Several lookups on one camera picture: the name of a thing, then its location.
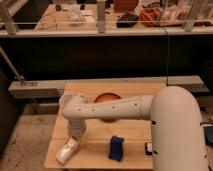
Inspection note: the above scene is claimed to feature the diagonal metal strut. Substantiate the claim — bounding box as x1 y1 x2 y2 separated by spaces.
0 46 38 88

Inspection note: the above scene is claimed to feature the black device on floor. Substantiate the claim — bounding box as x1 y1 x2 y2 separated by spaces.
204 126 213 146

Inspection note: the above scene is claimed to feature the black rectangular box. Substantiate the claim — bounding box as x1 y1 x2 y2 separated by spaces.
145 142 152 155

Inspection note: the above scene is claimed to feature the grey metal rail beam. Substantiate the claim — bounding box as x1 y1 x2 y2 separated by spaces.
8 75 209 99

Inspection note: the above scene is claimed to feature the orange tool on bench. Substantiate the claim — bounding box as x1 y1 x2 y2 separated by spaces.
140 8 161 27

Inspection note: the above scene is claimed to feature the orange ceramic bowl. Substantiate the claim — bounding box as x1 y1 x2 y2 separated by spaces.
94 93 121 123

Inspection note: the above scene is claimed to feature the black bag on bench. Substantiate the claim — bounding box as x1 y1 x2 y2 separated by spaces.
116 13 139 28

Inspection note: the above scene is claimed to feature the translucent plastic cup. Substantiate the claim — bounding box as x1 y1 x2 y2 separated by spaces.
59 95 71 107

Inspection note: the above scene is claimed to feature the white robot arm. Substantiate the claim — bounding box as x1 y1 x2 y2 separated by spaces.
59 86 209 171

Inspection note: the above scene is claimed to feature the blue cloth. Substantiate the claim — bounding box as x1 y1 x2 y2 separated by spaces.
108 136 124 161

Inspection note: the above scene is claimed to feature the wooden table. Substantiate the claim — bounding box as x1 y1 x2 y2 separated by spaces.
44 83 165 171

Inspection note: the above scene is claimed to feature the white lotion bottle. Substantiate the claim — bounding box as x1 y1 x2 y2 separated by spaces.
56 138 80 165

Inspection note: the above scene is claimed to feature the white post on bench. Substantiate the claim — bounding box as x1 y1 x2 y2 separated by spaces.
97 0 106 33

